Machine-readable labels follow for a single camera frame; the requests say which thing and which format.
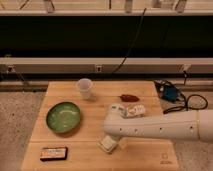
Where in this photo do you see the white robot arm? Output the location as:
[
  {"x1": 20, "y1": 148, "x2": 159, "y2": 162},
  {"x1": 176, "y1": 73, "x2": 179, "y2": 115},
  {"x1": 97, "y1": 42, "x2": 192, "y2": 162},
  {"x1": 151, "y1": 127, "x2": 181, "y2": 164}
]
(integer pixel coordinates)
[{"x1": 103, "y1": 105, "x2": 213, "y2": 143}]

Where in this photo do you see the green ceramic bowl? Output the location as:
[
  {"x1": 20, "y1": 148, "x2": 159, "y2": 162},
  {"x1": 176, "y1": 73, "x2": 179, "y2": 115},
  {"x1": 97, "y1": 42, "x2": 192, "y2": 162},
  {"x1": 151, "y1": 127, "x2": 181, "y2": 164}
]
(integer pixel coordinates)
[{"x1": 46, "y1": 102, "x2": 81, "y2": 133}]

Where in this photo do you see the red chili pepper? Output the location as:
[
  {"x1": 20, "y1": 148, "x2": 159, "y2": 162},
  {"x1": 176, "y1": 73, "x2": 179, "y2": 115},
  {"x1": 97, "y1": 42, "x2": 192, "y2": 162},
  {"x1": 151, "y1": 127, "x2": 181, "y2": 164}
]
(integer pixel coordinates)
[{"x1": 119, "y1": 94, "x2": 140, "y2": 102}]

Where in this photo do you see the clear plastic cup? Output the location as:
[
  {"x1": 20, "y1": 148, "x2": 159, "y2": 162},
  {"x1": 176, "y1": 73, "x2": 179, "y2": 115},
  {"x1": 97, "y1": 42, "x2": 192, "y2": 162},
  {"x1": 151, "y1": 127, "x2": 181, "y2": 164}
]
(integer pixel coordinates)
[{"x1": 76, "y1": 78, "x2": 93, "y2": 100}]

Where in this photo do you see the white small carton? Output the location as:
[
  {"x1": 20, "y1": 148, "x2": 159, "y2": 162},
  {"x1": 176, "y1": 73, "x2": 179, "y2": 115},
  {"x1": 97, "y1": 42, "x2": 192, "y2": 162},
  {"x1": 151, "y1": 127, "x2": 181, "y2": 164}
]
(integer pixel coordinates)
[{"x1": 125, "y1": 105, "x2": 146, "y2": 118}]

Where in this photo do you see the wooden table board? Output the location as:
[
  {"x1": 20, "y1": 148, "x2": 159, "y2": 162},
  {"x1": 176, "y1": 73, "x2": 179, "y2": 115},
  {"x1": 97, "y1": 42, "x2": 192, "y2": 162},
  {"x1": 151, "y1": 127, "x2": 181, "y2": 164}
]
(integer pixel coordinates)
[{"x1": 21, "y1": 81, "x2": 178, "y2": 171}]

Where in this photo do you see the blue power adapter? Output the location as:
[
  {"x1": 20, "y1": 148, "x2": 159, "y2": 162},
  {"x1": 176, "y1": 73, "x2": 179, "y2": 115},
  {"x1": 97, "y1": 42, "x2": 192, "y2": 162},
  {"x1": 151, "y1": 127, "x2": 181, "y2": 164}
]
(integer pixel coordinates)
[{"x1": 162, "y1": 87, "x2": 178, "y2": 102}]

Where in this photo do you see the dark rectangular tin box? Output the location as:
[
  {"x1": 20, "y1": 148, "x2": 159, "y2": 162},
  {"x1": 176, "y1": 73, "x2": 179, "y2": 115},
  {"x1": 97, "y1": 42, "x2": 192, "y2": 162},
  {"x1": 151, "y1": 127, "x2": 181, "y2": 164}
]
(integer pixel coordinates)
[{"x1": 40, "y1": 147, "x2": 68, "y2": 162}]

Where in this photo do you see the white wall outlet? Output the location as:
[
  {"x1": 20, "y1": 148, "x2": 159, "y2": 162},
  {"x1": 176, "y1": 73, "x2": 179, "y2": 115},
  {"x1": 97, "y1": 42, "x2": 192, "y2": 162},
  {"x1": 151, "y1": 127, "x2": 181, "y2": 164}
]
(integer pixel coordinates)
[{"x1": 97, "y1": 66, "x2": 102, "y2": 72}]

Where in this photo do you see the black hanging cable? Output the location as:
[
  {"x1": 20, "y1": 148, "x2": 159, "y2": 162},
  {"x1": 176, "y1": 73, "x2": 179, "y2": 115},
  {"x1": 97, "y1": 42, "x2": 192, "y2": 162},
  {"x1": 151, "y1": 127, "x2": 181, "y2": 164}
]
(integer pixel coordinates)
[{"x1": 111, "y1": 7, "x2": 148, "y2": 74}]

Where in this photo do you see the black floor cable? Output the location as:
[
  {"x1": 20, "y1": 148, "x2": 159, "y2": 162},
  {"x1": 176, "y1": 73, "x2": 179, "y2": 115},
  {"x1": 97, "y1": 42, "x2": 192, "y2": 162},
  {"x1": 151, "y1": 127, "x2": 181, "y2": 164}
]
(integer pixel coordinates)
[{"x1": 153, "y1": 79, "x2": 209, "y2": 115}]

